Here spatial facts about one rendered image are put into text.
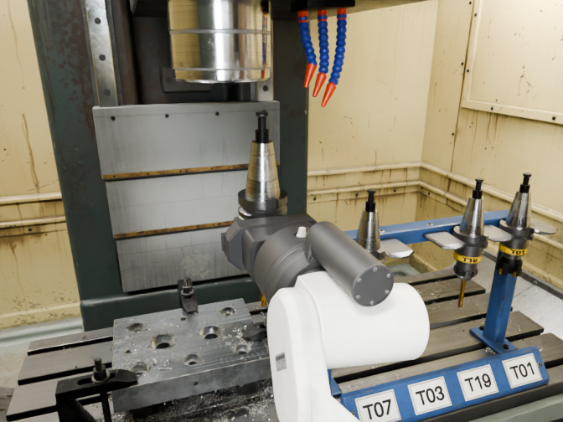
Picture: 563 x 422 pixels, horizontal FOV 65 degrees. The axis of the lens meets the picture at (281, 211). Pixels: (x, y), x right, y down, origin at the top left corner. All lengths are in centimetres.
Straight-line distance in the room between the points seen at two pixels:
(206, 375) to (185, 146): 60
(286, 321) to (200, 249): 99
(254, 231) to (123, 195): 77
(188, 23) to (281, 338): 49
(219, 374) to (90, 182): 64
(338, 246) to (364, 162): 151
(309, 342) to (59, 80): 102
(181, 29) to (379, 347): 53
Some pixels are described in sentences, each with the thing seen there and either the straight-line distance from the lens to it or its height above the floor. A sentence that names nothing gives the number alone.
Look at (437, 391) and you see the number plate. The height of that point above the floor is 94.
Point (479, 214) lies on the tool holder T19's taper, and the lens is 89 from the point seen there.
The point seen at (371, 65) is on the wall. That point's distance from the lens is 181.
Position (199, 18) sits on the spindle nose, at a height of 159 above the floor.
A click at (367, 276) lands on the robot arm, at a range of 33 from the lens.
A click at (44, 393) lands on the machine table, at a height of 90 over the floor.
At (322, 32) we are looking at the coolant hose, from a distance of 78.
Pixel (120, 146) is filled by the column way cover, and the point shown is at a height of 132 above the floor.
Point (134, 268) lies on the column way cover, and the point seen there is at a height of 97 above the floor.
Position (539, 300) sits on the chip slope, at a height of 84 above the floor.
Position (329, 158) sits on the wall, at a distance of 178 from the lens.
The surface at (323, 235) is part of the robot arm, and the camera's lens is 38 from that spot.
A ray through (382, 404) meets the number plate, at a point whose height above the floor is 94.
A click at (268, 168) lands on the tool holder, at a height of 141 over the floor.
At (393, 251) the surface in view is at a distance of 80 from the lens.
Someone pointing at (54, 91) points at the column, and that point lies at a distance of 124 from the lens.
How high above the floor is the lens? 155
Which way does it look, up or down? 20 degrees down
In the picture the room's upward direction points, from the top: straight up
